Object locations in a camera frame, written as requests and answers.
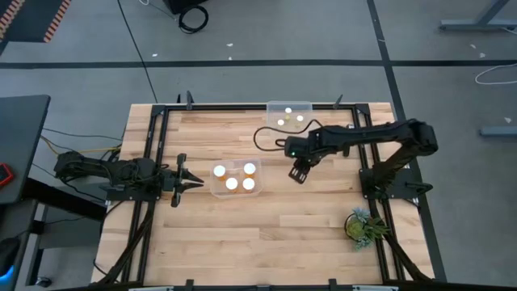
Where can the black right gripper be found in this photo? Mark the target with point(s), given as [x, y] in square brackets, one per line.
[299, 147]

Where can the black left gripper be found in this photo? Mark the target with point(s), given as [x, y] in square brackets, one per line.
[177, 182]

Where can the small pale green pill bottle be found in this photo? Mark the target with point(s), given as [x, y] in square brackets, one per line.
[299, 118]
[280, 122]

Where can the small orange pill bottle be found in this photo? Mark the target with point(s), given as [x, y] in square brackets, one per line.
[288, 110]

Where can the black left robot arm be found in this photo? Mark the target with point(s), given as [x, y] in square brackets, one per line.
[101, 167]

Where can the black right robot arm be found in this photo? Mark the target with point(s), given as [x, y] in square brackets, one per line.
[383, 133]

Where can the clear plastic bin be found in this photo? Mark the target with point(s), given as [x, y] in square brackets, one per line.
[274, 109]
[214, 190]

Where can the black stand with grey tip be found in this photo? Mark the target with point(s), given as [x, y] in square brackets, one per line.
[350, 126]

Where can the potted succulent plant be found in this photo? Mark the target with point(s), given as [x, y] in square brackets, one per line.
[357, 228]

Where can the white light bar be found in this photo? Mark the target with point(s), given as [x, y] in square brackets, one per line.
[151, 288]
[375, 288]

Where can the dark grey desk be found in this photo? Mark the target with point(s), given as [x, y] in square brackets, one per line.
[20, 141]

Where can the black castor wheel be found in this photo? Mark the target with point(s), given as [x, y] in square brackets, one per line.
[43, 281]

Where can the grey table foot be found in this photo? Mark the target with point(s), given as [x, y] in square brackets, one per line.
[498, 131]

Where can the grey table base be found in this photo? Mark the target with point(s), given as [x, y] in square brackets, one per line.
[476, 25]

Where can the orange black striped mat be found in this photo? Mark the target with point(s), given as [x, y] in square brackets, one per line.
[32, 20]

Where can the black aluminium table frame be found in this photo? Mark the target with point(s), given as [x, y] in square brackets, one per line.
[226, 107]

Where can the dark desk leg frame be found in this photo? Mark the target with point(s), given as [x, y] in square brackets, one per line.
[60, 198]

